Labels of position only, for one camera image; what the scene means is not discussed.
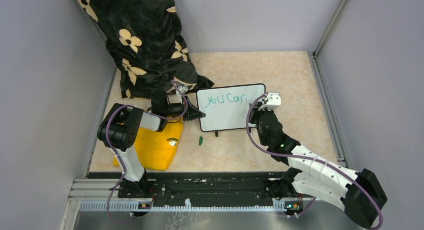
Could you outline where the yellow folded cloth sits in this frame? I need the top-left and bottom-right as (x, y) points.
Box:
(133, 118), (184, 171)

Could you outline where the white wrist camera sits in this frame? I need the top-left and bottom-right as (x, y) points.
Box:
(258, 92), (282, 111)
(175, 82), (188, 102)

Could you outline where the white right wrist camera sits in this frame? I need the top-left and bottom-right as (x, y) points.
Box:
(258, 92), (282, 111)

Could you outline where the aluminium frame rail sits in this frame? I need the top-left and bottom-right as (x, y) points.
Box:
(308, 0), (366, 171)

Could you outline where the black floral blanket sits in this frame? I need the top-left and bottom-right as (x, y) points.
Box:
(77, 0), (214, 99)

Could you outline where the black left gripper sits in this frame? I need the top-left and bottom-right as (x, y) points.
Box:
(163, 95), (206, 122)

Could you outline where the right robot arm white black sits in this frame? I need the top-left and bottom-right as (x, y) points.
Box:
(246, 103), (388, 230)

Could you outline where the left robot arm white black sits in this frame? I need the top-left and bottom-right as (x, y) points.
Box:
(97, 91), (206, 198)

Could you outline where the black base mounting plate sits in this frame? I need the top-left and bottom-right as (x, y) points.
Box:
(116, 172), (307, 208)

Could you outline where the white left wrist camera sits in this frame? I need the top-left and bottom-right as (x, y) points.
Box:
(175, 82), (188, 102)

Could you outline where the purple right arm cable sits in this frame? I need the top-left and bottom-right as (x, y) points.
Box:
(245, 94), (385, 230)

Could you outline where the white whiteboard black frame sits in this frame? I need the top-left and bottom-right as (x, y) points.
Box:
(196, 83), (266, 132)

